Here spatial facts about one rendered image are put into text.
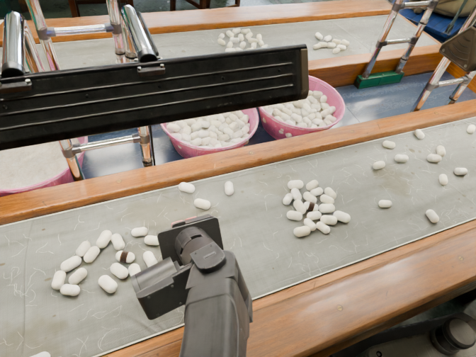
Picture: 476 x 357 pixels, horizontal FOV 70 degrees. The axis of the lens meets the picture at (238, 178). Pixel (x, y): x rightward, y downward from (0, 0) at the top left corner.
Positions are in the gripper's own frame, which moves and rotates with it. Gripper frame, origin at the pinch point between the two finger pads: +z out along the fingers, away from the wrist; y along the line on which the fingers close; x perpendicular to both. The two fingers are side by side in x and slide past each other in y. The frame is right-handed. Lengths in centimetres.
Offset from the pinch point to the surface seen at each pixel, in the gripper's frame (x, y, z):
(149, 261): 4.5, 7.0, 0.0
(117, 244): 1.0, 11.7, 4.0
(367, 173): 1, -50, 7
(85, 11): -115, 5, 255
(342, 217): 6.7, -34.5, -2.2
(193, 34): -48, -27, 64
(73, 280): 4.3, 20.0, 0.7
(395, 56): -29, -93, 38
